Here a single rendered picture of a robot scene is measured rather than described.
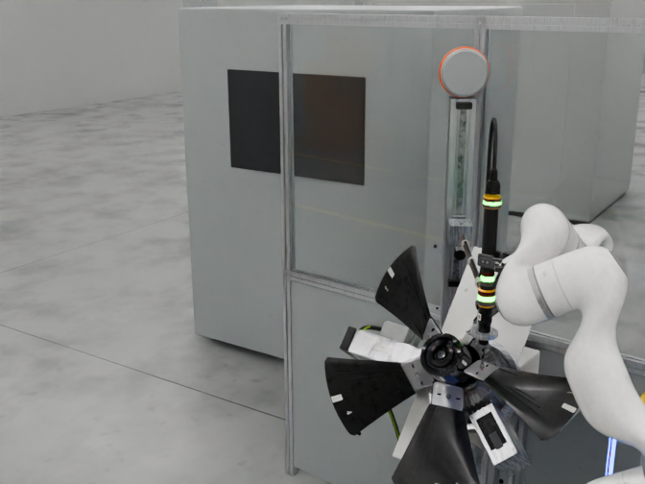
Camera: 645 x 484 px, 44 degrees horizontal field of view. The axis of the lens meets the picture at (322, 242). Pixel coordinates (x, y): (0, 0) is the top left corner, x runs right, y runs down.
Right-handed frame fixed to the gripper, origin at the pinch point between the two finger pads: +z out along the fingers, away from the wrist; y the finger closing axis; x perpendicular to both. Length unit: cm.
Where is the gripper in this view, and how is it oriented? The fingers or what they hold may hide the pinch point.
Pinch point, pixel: (489, 258)
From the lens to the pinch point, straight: 204.7
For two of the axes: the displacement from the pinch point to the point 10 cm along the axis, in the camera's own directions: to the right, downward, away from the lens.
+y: 6.2, -2.3, 7.5
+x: 0.0, -9.5, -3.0
